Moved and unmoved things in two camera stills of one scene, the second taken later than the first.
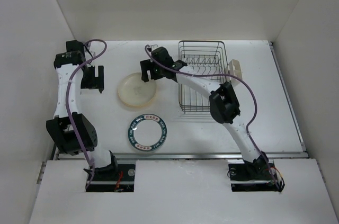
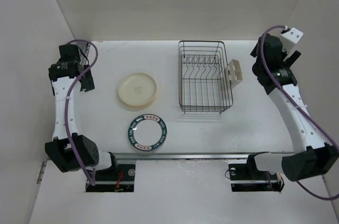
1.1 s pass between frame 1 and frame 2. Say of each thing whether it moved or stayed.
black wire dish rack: stayed
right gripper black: moved
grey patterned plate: stayed
